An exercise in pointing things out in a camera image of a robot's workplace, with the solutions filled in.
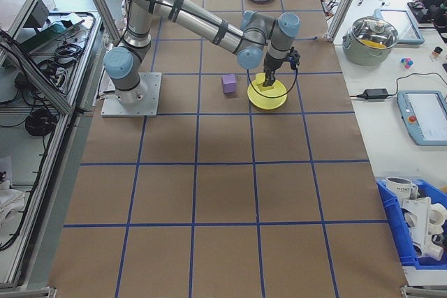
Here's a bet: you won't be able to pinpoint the black camera cable loop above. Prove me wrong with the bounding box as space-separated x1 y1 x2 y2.
244 48 300 102

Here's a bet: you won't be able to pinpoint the white power strip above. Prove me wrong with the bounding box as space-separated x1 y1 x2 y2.
48 67 71 86

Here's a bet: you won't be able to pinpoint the yellow item inside pot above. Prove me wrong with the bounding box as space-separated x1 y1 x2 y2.
359 38 388 50

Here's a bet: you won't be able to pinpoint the dark sleeved person arm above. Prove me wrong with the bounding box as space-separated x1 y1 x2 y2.
417 0 447 30

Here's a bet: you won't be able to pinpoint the V-shaped metal bar frame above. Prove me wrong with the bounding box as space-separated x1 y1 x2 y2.
0 0 122 290

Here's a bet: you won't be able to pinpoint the stainless steel pot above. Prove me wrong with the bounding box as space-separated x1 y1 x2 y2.
342 15 400 66

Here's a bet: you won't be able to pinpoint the glass pot lid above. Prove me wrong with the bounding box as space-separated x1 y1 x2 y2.
351 15 399 50

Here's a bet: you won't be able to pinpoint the black power adapter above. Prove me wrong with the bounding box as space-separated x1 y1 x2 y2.
362 88 390 100

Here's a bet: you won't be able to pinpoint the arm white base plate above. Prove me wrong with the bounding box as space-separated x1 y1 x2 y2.
101 72 163 118

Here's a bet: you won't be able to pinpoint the blue storage bin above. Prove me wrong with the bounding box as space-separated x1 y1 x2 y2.
376 178 447 271

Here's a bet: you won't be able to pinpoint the grey metal box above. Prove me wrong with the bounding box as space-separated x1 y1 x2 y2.
24 0 52 29

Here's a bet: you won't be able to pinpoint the white side table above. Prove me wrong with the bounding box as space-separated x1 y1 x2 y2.
309 0 447 287

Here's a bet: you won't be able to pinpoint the yellow plastic plate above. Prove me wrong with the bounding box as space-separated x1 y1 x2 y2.
247 71 289 112

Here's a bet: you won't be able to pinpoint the green board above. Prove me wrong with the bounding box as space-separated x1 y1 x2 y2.
20 11 87 54

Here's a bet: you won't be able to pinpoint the white printed mug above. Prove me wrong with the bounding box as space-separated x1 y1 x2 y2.
385 176 419 204

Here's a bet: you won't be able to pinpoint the aluminium frame post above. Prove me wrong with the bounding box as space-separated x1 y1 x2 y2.
324 0 371 43

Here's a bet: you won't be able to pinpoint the white pipe fittings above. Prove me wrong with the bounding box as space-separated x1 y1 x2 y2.
401 196 447 260

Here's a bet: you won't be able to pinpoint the black cable bundle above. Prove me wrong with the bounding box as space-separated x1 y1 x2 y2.
24 107 57 138

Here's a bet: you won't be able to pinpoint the purple foam block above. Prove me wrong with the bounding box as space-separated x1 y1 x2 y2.
221 73 237 96

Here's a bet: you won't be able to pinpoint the crumpled white cloth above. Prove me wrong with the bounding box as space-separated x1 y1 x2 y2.
0 154 27 232

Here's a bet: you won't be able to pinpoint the aluminium profile bar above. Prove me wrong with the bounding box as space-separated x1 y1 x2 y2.
400 284 447 298
0 285 57 298

